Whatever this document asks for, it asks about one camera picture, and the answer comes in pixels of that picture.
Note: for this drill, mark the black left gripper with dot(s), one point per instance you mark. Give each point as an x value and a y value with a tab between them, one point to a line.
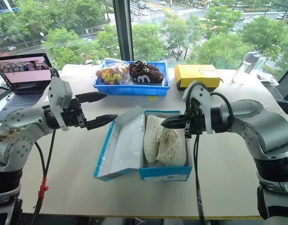
73	114

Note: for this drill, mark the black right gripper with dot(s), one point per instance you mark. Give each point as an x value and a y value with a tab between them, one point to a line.
195	124

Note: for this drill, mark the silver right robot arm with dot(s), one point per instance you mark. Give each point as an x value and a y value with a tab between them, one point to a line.
263	126

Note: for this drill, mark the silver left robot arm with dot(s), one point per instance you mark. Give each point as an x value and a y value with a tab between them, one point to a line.
22	131

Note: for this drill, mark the blue cardboard shoebox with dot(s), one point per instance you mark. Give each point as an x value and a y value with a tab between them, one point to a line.
166	174

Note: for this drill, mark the white knit shoe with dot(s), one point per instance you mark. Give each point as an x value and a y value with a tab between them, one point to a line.
173	150
151	138

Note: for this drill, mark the small yellow sticker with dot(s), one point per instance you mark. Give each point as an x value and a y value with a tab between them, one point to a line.
153	98

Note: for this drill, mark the bag of colourful toy fruit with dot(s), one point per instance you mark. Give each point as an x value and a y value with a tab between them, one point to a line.
111	73

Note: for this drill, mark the blue plastic tray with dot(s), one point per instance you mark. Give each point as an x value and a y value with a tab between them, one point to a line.
132	90

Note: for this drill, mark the white wrapping paper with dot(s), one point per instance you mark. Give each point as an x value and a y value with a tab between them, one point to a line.
125	145

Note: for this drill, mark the yellow cardboard box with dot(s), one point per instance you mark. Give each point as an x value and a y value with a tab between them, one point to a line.
196	75

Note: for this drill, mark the brown shoe with white print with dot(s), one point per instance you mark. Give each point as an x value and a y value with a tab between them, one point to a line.
147	76

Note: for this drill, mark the brown shoe with white laces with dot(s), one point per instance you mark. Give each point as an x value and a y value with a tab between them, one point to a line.
141	65

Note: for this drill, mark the grey laptop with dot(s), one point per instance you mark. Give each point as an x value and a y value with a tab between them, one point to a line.
24	75

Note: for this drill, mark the clear bottle with dark cap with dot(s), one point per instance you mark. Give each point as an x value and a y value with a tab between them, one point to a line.
244	68

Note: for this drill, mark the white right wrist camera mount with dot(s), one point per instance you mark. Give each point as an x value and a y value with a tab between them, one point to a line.
203	98

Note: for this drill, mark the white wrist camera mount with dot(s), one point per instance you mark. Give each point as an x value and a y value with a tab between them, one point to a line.
58	93
203	98

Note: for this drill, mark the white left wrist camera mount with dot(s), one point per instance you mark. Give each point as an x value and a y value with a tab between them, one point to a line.
58	93

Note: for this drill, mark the black window frame post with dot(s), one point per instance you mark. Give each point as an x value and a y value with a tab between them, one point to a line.
123	30

